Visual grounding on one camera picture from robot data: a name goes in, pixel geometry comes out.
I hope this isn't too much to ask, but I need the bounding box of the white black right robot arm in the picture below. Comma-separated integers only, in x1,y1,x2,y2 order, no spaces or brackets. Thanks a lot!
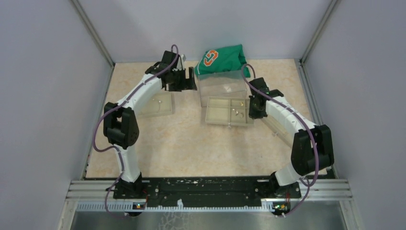
248,78,335,197

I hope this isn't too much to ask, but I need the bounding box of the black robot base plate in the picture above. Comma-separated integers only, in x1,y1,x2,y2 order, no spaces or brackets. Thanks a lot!
112,175,301,207

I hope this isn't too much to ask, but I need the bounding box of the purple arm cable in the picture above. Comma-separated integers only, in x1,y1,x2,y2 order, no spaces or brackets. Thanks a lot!
241,64,320,218
92,44,180,219

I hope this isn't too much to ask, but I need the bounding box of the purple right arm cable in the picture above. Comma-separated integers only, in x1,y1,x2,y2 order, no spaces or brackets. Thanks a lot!
241,64,320,218

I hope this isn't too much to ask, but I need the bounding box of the green cloth orange logo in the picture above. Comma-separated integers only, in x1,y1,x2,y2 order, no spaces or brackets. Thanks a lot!
194,44,247,76

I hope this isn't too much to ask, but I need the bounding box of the aluminium frame rail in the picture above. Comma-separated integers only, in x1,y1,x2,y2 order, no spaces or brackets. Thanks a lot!
58,176,364,230

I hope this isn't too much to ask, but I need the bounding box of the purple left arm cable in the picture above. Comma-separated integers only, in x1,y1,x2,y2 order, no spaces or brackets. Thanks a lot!
92,44,180,219

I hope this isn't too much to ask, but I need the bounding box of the beige compartment jewelry tray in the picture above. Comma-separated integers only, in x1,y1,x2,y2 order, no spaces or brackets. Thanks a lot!
205,96,254,127

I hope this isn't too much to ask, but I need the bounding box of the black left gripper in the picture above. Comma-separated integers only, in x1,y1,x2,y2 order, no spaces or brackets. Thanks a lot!
169,67,197,92

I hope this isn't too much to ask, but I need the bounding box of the clear acrylic box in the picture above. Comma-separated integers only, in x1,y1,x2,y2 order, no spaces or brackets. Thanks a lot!
197,70,247,107

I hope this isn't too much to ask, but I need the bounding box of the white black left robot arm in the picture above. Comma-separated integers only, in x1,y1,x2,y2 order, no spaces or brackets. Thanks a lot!
102,51,197,198

